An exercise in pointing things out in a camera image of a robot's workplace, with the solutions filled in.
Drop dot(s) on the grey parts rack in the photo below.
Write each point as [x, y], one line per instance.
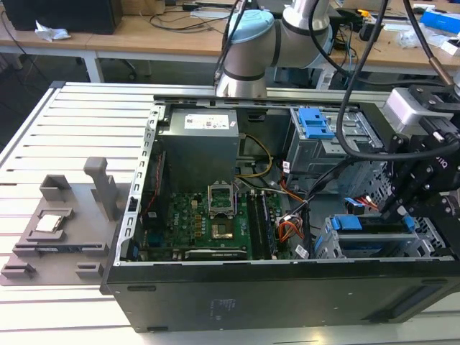
[82, 223]

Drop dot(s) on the black open PC case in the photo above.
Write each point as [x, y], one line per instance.
[251, 298]

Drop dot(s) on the silver CPU chip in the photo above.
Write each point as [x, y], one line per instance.
[50, 223]

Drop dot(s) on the blue cardboard box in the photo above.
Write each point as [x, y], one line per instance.
[438, 19]

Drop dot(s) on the crumpled white paper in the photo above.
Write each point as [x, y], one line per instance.
[50, 32]

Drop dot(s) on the hard disk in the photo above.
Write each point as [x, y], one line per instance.
[346, 223]

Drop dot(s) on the black box on desk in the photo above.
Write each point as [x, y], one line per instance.
[61, 14]

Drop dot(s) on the metal CPU socket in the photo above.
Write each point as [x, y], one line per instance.
[221, 199]

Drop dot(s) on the wooden desk with clutter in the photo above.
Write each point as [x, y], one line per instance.
[395, 54]

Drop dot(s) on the green motherboard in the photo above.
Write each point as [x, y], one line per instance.
[194, 215]

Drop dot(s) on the black graphics card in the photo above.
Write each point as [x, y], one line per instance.
[215, 255]

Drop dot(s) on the silver metal drive cage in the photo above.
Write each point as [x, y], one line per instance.
[312, 158]

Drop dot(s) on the grey power supply box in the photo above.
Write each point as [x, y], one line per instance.
[201, 151]

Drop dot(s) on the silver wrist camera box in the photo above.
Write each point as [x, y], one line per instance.
[406, 108]

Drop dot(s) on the black RAM slot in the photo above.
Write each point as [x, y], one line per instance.
[269, 230]
[256, 230]

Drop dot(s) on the silver metal disk bay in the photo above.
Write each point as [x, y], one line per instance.
[424, 237]

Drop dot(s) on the wooden desk with white legs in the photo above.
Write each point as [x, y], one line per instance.
[143, 36]

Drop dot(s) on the dark RAM stick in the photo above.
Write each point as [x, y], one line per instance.
[68, 248]

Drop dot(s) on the blue plastic drive latch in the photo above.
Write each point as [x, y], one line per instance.
[314, 124]

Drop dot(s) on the bronze square chipset chip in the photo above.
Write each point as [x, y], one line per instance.
[223, 230]

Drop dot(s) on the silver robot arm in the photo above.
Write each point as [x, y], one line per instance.
[248, 54]

